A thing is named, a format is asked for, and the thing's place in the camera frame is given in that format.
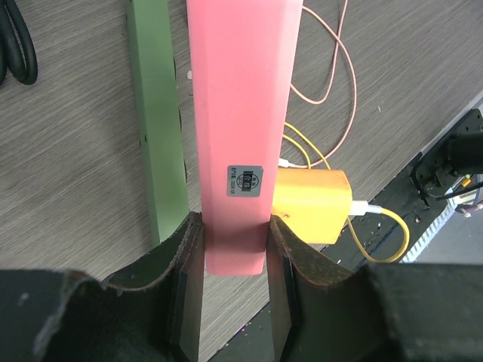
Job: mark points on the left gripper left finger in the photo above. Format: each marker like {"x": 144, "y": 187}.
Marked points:
{"x": 149, "y": 310}

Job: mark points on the yellow USB charger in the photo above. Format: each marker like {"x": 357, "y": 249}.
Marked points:
{"x": 314, "y": 204}

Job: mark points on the green power strip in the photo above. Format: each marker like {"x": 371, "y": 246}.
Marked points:
{"x": 158, "y": 116}

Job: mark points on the pink power strip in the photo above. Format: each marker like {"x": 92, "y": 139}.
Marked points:
{"x": 242, "y": 57}

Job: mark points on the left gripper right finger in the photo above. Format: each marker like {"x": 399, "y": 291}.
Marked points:
{"x": 321, "y": 311}

